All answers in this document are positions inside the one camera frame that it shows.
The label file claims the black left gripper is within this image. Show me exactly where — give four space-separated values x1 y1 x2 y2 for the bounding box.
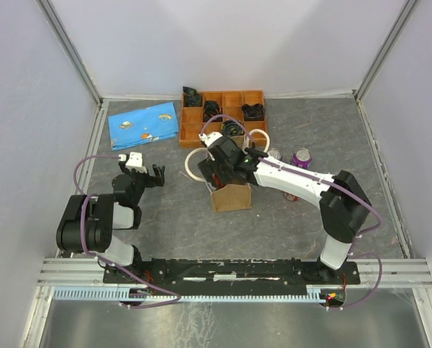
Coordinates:
120 162 165 206

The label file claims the purple can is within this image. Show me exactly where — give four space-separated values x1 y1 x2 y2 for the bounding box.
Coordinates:
291 148 312 169
267 148 282 160

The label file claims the red can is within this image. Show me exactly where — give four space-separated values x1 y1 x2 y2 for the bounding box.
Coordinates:
283 192 299 202

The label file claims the purple can front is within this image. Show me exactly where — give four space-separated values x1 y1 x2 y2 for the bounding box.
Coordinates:
291 148 312 169

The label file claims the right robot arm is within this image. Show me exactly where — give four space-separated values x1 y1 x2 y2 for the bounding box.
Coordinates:
198 132 372 283

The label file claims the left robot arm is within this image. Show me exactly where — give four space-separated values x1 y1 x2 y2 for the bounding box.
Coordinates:
56 163 165 283

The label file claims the dark rolled tie bottom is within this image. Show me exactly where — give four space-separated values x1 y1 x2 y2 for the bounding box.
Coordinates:
221 120 244 137

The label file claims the dark rolled tie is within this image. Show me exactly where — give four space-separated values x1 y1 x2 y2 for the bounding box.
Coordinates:
183 86 202 107
241 103 265 121
221 120 244 137
203 100 221 123

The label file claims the blue patterned folded cloth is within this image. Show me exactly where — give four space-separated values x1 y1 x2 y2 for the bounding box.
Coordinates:
108 102 179 151

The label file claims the dark rolled tie middle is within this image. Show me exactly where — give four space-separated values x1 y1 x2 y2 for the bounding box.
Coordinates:
203 100 221 123

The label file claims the dark rolled tie right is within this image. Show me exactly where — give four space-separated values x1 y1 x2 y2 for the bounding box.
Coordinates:
241 103 265 121

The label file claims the orange wooden compartment tray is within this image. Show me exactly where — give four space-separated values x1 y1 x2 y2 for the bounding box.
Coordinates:
179 90 267 148

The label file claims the dark rolled tie top left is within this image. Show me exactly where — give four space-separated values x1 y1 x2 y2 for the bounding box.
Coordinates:
183 86 202 107

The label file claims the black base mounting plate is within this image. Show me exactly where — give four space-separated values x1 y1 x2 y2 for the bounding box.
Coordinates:
102 257 362 294

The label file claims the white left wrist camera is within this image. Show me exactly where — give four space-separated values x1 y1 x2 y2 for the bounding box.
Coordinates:
119 152 147 173

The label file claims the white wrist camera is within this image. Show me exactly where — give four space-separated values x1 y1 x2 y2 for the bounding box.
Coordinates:
199 131 223 149
119 152 147 173

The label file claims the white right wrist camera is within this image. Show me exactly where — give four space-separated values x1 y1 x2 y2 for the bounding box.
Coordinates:
199 131 223 149

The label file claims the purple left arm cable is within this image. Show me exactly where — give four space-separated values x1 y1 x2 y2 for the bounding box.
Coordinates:
73 154 183 309

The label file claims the light blue cable duct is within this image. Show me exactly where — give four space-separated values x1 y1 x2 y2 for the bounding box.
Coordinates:
53 286 325 304

